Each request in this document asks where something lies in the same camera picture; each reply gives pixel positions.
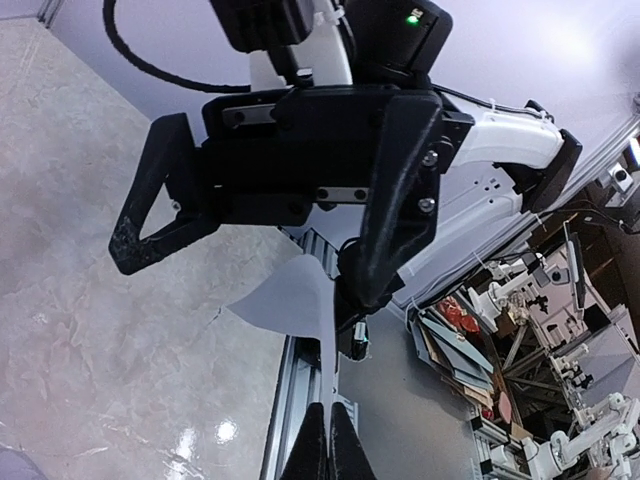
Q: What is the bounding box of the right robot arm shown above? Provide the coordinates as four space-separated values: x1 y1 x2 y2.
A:
102 1 582 312

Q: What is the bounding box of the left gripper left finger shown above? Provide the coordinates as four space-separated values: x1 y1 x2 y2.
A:
282 402 328 480

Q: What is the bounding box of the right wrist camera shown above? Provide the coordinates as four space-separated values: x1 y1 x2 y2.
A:
207 0 356 91

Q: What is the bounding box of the background clutter of parts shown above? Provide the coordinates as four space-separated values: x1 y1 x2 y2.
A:
407 134 640 480

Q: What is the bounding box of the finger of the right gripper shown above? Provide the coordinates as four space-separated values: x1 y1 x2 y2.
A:
337 92 442 308
109 113 220 275

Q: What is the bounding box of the grey paper envelope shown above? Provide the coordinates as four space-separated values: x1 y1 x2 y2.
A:
228 254 337 429

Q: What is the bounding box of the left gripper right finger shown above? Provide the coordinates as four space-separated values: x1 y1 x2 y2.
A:
328 402 376 480

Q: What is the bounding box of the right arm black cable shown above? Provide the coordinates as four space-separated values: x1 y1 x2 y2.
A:
102 0 251 94

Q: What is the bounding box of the left aluminium frame post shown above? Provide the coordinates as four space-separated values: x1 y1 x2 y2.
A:
37 0 64 28

